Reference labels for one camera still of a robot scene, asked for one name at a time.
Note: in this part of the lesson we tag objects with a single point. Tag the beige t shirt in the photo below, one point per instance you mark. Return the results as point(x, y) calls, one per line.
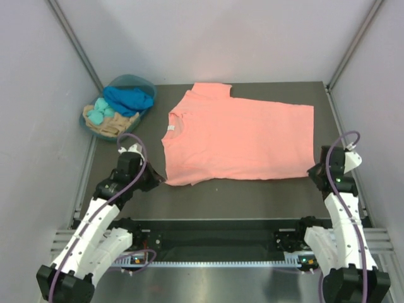
point(111, 127)

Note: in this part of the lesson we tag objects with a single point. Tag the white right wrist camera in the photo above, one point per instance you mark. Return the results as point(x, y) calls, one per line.
point(352, 158)

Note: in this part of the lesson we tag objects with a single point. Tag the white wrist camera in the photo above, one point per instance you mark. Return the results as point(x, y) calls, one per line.
point(352, 158)
point(135, 148)

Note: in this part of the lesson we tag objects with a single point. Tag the pink t shirt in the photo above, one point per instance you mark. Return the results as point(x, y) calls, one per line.
point(213, 135)

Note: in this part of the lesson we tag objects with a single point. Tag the left aluminium frame post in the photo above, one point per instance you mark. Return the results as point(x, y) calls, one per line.
point(63, 21)

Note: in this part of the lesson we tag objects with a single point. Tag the aluminium rail front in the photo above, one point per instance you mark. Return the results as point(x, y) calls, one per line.
point(378, 240)

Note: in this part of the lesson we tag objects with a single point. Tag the blue t shirt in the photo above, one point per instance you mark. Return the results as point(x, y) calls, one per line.
point(127, 102)

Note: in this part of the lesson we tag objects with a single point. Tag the aluminium frame post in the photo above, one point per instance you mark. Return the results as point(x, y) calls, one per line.
point(63, 21)
point(355, 43)

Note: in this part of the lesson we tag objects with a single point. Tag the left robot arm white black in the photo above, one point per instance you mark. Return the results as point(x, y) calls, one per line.
point(95, 245)

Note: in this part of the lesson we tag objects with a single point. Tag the grey slotted cable duct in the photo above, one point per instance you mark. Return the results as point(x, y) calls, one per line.
point(304, 262)

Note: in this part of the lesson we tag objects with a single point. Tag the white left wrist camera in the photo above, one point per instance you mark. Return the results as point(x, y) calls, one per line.
point(135, 148)

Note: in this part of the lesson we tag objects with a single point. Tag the light turquoise t shirt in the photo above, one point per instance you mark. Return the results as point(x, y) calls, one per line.
point(100, 110)

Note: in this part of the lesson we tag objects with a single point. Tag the right aluminium frame post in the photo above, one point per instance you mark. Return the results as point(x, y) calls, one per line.
point(355, 43)

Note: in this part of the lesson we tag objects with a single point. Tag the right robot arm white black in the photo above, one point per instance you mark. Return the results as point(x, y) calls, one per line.
point(349, 273)

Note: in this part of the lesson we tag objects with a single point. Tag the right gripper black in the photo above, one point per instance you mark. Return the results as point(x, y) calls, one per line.
point(312, 172)

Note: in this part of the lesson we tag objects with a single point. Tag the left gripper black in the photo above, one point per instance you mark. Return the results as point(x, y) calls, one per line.
point(155, 178)

